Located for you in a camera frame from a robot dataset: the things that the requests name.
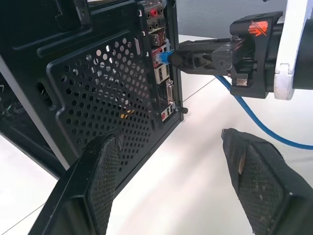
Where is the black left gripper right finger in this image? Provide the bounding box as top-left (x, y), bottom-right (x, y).
top-left (221, 127), bottom-right (313, 235)

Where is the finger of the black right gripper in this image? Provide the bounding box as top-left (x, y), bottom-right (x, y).
top-left (172, 38), bottom-right (232, 59)
top-left (170, 50), bottom-right (233, 77)

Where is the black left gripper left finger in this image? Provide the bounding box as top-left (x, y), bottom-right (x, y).
top-left (28, 129), bottom-right (123, 235)

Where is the blue ethernet cable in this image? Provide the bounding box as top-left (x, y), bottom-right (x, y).
top-left (152, 38), bottom-right (313, 150)

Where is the black computer tower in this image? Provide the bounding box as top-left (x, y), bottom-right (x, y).
top-left (0, 0), bottom-right (189, 180)

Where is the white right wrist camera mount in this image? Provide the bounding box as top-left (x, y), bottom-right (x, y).
top-left (273, 0), bottom-right (313, 101)

